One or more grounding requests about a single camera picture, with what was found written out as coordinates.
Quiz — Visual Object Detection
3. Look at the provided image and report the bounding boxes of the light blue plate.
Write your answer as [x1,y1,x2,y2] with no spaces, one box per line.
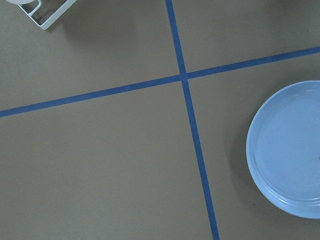
[245,80,320,219]

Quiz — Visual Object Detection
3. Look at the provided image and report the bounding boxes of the blue tape line lengthwise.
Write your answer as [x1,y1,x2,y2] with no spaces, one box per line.
[165,0,220,240]

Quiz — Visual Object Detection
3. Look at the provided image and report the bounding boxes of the blue tape line crosswise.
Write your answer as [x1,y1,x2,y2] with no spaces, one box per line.
[0,46,320,118]

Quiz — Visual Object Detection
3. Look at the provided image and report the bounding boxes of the white upturned cup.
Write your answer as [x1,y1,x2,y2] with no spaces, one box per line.
[6,0,34,5]

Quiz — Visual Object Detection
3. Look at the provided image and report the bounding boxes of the white wire cup rack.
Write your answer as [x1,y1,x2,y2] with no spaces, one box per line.
[18,0,77,30]

